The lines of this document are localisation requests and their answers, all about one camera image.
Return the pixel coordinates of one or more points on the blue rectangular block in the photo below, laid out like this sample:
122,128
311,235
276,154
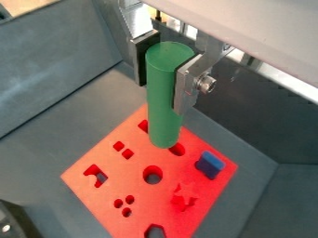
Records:
210,164

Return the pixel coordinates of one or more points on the red star block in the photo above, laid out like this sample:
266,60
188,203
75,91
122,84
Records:
185,196

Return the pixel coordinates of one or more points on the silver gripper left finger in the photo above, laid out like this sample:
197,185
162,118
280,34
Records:
142,35

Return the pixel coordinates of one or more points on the red shape sorting board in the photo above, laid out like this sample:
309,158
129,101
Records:
125,178

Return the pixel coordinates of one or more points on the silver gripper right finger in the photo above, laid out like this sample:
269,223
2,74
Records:
193,78

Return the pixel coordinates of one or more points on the black curved holder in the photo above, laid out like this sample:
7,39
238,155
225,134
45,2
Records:
15,222

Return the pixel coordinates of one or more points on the green cylinder peg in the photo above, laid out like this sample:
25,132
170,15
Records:
164,58

